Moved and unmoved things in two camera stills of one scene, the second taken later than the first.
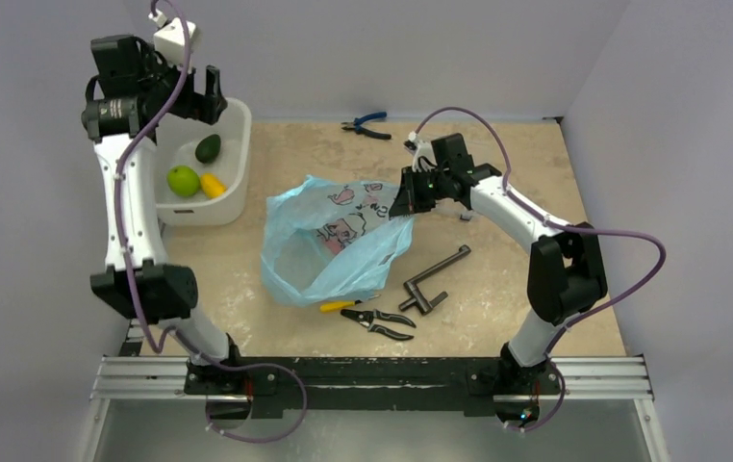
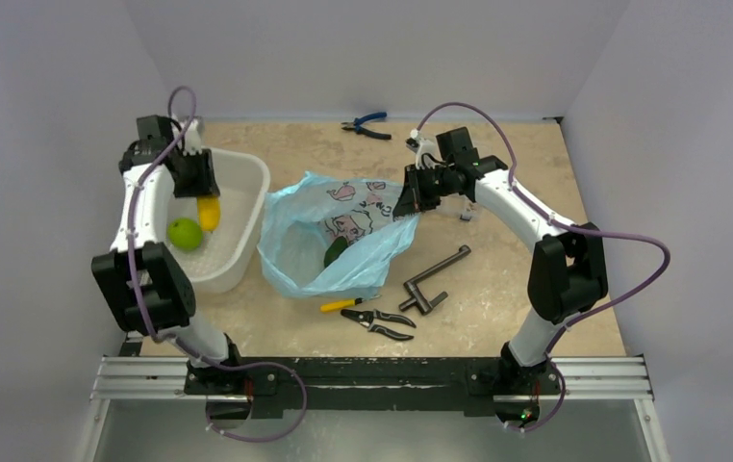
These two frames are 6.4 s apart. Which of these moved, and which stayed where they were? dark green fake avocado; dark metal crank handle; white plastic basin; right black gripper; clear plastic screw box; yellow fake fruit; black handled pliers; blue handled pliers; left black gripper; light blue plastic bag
Moved: white plastic basin; yellow fake fruit; left black gripper; dark green fake avocado
Stayed: black handled pliers; right black gripper; blue handled pliers; light blue plastic bag; clear plastic screw box; dark metal crank handle
